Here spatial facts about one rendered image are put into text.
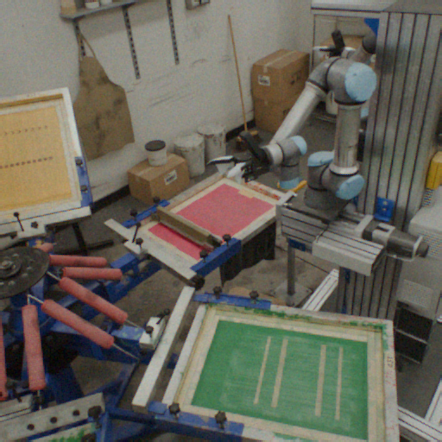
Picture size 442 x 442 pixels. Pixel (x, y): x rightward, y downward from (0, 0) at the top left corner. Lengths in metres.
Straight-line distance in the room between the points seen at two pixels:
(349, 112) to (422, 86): 0.28
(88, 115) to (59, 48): 0.56
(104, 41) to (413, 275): 3.12
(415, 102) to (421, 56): 0.17
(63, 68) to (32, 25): 0.38
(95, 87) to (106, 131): 0.40
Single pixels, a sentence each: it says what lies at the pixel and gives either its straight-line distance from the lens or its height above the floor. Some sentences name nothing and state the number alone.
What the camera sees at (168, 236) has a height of 0.96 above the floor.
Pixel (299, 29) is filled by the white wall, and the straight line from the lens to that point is 6.17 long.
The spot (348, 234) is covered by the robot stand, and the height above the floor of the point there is 1.18.
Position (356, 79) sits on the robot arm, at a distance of 1.68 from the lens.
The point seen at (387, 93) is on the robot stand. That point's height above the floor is 1.74.
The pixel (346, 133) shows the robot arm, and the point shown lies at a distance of 1.78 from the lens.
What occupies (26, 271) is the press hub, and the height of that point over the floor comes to 1.31.
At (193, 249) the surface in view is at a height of 0.96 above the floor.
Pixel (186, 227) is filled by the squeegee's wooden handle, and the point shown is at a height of 1.04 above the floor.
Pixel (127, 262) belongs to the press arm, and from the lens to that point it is 2.21.
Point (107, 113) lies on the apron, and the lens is 4.29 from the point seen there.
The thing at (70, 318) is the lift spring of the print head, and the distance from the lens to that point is 1.85.
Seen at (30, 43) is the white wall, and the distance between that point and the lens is 3.96.
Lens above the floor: 2.43
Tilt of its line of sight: 36 degrees down
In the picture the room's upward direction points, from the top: 6 degrees counter-clockwise
